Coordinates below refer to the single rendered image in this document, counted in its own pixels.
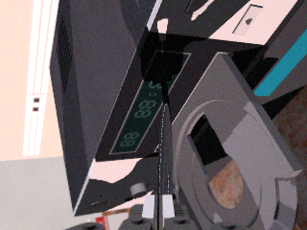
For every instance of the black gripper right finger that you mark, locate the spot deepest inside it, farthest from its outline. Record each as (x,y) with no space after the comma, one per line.
(179,220)

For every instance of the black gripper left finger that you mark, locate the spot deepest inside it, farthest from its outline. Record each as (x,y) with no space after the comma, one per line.
(148,220)

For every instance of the white sugar box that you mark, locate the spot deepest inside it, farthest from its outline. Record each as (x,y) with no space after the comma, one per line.
(111,222)

